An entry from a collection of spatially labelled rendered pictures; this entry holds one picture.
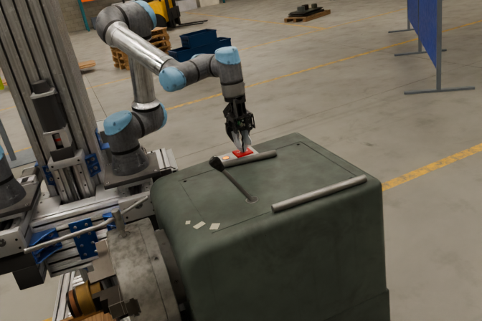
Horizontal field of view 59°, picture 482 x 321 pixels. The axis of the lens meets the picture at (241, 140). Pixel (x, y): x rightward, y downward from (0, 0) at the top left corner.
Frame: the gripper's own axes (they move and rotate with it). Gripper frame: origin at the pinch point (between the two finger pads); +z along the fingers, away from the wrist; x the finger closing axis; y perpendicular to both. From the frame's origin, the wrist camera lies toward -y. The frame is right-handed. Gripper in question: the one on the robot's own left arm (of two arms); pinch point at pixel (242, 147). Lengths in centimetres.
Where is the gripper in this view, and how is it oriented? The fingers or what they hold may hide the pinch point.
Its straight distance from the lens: 150.0
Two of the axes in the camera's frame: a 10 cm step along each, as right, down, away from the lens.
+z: 1.7, 9.1, 3.8
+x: 9.1, -2.8, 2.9
